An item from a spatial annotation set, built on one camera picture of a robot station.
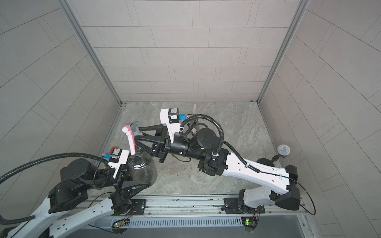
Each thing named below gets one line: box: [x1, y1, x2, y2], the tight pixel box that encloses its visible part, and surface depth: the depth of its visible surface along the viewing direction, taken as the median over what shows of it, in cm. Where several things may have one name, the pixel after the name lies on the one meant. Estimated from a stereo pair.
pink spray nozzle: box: [122, 124, 136, 156], surface depth 35 cm
